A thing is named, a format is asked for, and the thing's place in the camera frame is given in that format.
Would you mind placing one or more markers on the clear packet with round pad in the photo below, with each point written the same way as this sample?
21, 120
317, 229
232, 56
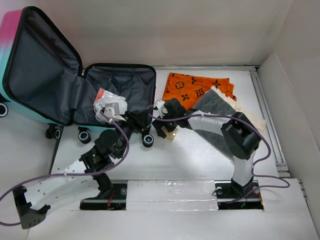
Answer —
100, 94

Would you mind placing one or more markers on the grey cream fleece blanket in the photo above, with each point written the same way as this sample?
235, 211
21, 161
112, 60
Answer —
217, 103

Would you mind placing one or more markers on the orange patterned towel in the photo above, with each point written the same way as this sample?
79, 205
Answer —
188, 89

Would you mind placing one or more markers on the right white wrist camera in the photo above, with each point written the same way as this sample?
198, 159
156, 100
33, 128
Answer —
160, 107

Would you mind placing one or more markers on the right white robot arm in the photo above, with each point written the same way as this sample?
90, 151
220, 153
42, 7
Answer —
236, 131

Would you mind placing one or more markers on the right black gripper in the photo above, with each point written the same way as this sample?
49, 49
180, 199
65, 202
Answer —
158, 124

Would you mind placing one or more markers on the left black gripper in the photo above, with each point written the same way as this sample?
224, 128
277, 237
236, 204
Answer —
137, 119

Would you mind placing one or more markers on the small gold box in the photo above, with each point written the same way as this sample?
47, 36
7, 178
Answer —
169, 135

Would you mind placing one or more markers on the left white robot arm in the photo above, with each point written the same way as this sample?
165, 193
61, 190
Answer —
37, 197

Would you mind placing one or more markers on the white drawstring bag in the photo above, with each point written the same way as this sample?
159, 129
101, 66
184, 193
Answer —
111, 98

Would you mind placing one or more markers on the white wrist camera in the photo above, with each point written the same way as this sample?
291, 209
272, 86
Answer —
113, 111
160, 107

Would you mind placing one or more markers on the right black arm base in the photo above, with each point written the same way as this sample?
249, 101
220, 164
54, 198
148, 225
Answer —
227, 197

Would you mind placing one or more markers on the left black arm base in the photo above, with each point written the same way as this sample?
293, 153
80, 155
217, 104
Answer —
116, 200

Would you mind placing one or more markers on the teal pink open suitcase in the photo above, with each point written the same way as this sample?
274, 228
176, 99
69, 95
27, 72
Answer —
42, 76

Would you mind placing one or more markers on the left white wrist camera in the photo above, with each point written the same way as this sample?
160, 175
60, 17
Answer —
113, 111

